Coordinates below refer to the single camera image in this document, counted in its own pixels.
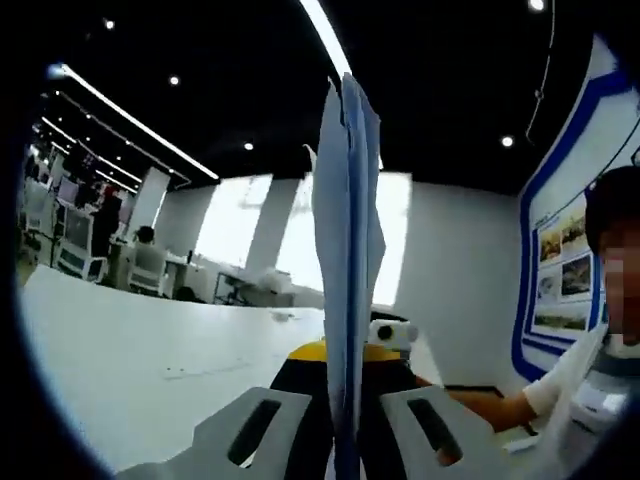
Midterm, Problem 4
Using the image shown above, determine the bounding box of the blue white wall poster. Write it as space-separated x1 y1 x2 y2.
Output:
510 34 640 384

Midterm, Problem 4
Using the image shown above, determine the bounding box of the white table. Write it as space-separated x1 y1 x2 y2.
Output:
19 264 544 474

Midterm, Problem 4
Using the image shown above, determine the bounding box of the long ceiling light strip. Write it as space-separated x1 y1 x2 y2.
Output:
57 64 221 181
298 0 384 171

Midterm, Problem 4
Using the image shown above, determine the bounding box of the person's head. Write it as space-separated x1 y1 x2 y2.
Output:
583 165 640 251

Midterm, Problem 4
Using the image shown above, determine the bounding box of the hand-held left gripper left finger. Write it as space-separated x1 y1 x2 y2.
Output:
192 338 335 480

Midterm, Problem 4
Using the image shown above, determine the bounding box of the white office chair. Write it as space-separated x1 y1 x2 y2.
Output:
54 207 109 281
127 244 169 297

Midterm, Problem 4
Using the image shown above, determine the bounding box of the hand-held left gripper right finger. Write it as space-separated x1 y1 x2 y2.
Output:
357 344 497 480

